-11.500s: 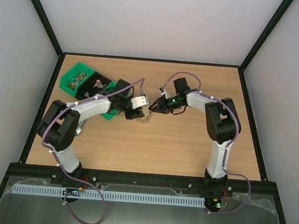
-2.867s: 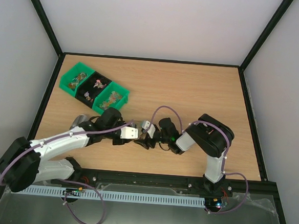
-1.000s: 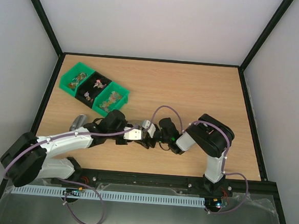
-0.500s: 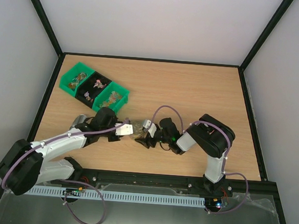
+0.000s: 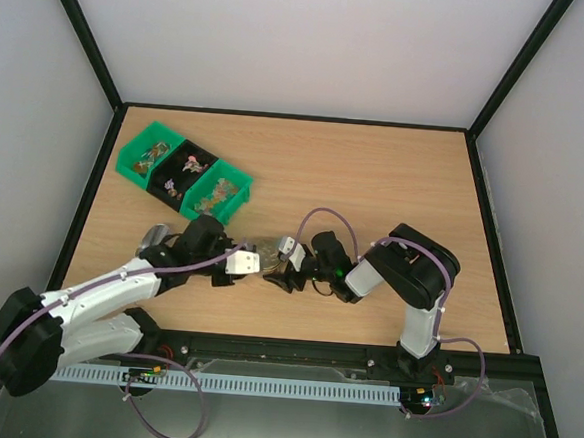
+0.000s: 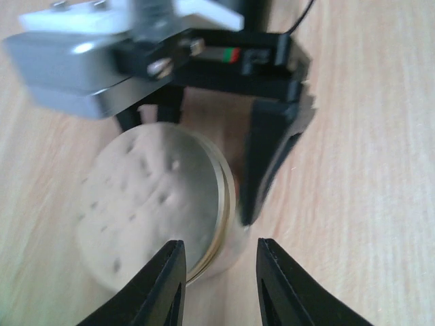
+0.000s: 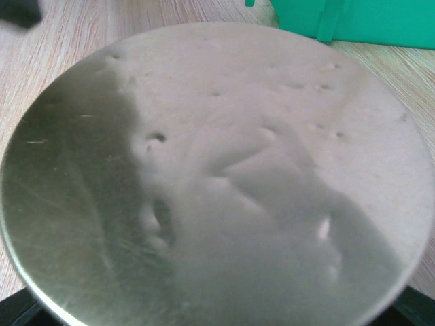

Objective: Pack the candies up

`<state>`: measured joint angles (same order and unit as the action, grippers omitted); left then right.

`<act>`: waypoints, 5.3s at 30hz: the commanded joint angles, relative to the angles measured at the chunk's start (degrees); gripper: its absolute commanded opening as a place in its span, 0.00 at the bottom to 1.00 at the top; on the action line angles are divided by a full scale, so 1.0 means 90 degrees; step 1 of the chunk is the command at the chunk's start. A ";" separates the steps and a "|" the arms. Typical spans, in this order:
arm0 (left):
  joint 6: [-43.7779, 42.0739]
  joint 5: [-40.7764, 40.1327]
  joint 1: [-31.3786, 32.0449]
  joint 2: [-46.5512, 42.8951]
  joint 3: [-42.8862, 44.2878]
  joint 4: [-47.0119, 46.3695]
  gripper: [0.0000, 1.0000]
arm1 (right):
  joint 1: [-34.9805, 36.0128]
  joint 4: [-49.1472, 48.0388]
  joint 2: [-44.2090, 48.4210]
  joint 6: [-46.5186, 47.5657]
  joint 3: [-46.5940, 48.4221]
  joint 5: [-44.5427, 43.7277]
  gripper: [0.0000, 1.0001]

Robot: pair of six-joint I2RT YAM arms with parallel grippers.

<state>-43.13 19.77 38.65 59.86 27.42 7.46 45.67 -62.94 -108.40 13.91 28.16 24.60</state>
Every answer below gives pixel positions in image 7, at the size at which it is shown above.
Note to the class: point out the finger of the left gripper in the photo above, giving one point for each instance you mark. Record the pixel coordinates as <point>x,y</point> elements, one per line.
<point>21,13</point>

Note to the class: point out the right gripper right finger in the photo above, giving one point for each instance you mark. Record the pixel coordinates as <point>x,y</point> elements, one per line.
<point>413,308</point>

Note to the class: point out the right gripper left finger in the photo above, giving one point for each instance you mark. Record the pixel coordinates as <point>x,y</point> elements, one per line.
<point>22,309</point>

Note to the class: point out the white jar lid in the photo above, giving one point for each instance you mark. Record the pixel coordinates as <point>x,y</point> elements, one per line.
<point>216,174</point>

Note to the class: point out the green bin of gummies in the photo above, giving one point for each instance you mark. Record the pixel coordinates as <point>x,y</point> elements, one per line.
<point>406,23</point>

